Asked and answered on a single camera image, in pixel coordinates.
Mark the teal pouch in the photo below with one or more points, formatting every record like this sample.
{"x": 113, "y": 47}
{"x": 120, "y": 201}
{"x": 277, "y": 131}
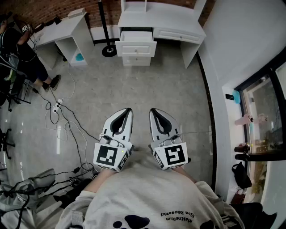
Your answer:
{"x": 236, "y": 96}

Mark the person's left forearm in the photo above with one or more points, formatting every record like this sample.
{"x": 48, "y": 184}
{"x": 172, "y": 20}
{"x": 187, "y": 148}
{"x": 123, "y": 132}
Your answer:
{"x": 96, "y": 181}

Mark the black office chair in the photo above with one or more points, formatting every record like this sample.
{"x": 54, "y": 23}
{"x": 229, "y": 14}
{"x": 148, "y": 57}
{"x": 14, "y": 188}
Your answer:
{"x": 11, "y": 94}

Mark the wide white drawer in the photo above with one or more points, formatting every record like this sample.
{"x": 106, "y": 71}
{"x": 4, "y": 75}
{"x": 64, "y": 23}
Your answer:
{"x": 176, "y": 35}

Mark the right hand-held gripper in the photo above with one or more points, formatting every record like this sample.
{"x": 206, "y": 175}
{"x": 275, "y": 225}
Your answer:
{"x": 176, "y": 154}

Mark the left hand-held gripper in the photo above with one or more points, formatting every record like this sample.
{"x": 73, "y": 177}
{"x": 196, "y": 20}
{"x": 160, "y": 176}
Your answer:
{"x": 105, "y": 156}

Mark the grey jacket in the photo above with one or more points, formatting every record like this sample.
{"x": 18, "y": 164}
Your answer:
{"x": 22, "y": 208}

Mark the black handbag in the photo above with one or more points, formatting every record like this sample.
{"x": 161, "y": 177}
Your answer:
{"x": 242, "y": 176}

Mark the white rectangular box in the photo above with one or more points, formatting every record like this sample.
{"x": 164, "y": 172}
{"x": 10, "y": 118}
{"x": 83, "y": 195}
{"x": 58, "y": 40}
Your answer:
{"x": 77, "y": 13}

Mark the black backpack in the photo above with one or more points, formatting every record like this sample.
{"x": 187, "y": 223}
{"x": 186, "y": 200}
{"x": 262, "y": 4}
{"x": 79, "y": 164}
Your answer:
{"x": 254, "y": 214}

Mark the person's grey sweatshirt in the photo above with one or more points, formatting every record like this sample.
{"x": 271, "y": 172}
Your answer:
{"x": 145, "y": 190}

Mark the black power adapter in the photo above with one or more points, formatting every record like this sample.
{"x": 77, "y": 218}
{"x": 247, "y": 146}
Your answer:
{"x": 76, "y": 169}

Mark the white side table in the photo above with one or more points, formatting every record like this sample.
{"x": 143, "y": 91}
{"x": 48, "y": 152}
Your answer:
{"x": 62, "y": 29}

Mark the black chair base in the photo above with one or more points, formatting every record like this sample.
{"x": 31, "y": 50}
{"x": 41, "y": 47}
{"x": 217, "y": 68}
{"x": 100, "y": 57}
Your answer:
{"x": 5, "y": 143}

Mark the black framed window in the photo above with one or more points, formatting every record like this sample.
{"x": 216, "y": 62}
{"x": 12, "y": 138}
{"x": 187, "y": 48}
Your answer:
{"x": 273, "y": 76}

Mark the black coat rack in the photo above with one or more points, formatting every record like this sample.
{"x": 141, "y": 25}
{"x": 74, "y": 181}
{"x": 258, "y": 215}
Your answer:
{"x": 109, "y": 51}

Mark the white round table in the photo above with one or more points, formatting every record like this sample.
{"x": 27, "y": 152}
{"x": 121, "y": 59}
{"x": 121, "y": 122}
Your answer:
{"x": 134, "y": 36}

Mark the teal fluffy duster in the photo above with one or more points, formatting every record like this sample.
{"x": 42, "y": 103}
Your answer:
{"x": 79, "y": 57}

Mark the pink bottle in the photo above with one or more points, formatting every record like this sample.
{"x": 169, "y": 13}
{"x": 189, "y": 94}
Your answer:
{"x": 242, "y": 120}

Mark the black device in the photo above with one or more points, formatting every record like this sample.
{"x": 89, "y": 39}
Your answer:
{"x": 57, "y": 20}

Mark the dark phone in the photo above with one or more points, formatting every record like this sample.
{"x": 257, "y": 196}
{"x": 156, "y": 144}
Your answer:
{"x": 229, "y": 96}

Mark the white desk with shelves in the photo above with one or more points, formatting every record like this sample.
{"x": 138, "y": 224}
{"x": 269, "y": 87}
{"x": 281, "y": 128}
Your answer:
{"x": 161, "y": 20}

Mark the person's right forearm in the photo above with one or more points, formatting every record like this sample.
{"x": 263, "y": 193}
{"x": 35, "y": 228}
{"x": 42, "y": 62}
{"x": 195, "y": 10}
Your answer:
{"x": 187, "y": 175}

